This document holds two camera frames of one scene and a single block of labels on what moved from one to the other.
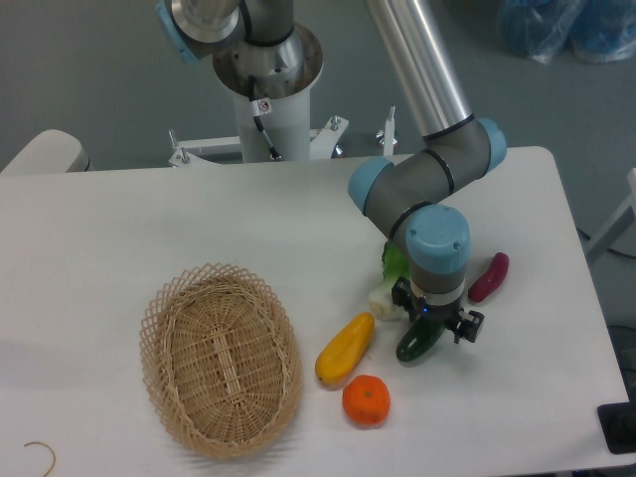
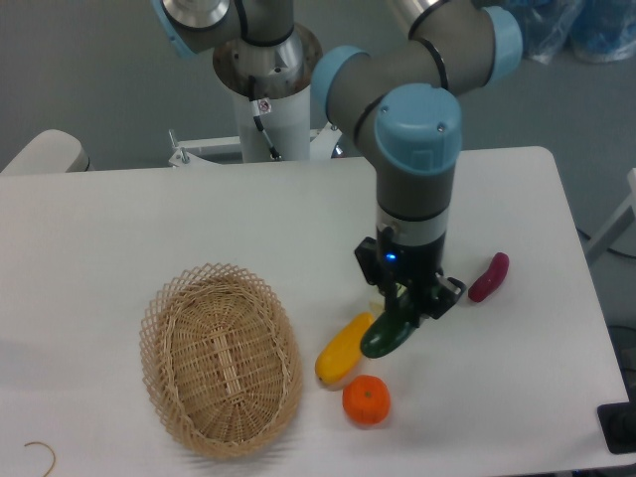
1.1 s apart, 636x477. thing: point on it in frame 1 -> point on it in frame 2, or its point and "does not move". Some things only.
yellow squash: x=344 y=349 does not move
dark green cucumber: x=419 y=338 -> x=390 y=330
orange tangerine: x=367 y=399 does not move
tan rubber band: x=54 y=462 does not move
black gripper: x=463 y=325 -> x=417 y=267
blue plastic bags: x=597 y=31 does not move
